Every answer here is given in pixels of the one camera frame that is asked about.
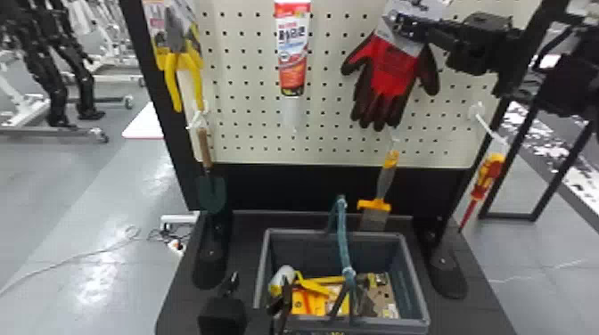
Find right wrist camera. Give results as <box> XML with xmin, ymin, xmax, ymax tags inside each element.
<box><xmin>460</xmin><ymin>12</ymin><xmax>516</xmax><ymax>35</ymax></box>

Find red yellow screwdriver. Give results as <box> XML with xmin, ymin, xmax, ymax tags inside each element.
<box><xmin>457</xmin><ymin>151</ymin><xmax>508</xmax><ymax>233</ymax></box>

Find green trowel wooden handle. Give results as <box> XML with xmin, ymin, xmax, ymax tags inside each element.
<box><xmin>185</xmin><ymin>110</ymin><xmax>229</xmax><ymax>217</ymax></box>

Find white red sealant tube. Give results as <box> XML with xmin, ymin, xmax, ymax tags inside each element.
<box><xmin>273</xmin><ymin>0</ymin><xmax>313</xmax><ymax>133</ymax></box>

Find yellow tool packet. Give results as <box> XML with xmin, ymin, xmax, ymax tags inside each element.
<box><xmin>289</xmin><ymin>274</ymin><xmax>352</xmax><ymax>318</ymax></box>

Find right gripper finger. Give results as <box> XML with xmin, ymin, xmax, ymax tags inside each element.
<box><xmin>386</xmin><ymin>11</ymin><xmax>451</xmax><ymax>53</ymax></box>

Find white power strip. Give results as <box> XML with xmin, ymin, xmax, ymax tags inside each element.
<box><xmin>166</xmin><ymin>237</ymin><xmax>188</xmax><ymax>257</ymax></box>

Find red black gloves pair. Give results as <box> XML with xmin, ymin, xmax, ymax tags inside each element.
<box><xmin>340</xmin><ymin>0</ymin><xmax>447</xmax><ymax>133</ymax></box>

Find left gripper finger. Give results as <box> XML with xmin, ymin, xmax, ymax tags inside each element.
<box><xmin>267</xmin><ymin>275</ymin><xmax>296</xmax><ymax>335</ymax></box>

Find yellow pliers on card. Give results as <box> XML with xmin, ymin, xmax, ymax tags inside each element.
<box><xmin>142</xmin><ymin>0</ymin><xmax>208</xmax><ymax>114</ymax></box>

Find brown card tool pack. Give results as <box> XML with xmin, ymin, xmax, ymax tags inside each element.
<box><xmin>355</xmin><ymin>272</ymin><xmax>400</xmax><ymax>320</ymax></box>

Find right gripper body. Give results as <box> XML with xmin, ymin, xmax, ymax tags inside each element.
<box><xmin>444</xmin><ymin>29</ymin><xmax>521</xmax><ymax>78</ymax></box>

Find white roller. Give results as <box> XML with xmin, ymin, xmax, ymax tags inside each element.
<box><xmin>267</xmin><ymin>264</ymin><xmax>298</xmax><ymax>297</ymax></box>

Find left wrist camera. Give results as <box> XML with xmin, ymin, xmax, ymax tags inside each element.
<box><xmin>197</xmin><ymin>271</ymin><xmax>250</xmax><ymax>335</ymax></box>

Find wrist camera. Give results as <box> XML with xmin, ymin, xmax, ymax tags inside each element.
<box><xmin>460</xmin><ymin>12</ymin><xmax>516</xmax><ymax>35</ymax></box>
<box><xmin>197</xmin><ymin>271</ymin><xmax>250</xmax><ymax>335</ymax></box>

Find black metal frame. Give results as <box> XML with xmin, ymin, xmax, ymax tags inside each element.
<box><xmin>477</xmin><ymin>93</ymin><xmax>599</xmax><ymax>224</ymax></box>

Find white cable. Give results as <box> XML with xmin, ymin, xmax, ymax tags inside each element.
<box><xmin>0</xmin><ymin>224</ymin><xmax>185</xmax><ymax>298</ymax></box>

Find blue basket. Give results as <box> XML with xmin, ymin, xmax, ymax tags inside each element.
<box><xmin>252</xmin><ymin>195</ymin><xmax>432</xmax><ymax>335</ymax></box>

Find white pegboard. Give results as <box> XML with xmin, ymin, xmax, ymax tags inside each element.
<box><xmin>119</xmin><ymin>0</ymin><xmax>565</xmax><ymax>301</ymax></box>

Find yellow handled scraper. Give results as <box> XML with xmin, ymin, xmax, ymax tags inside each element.
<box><xmin>356</xmin><ymin>148</ymin><xmax>402</xmax><ymax>233</ymax></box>

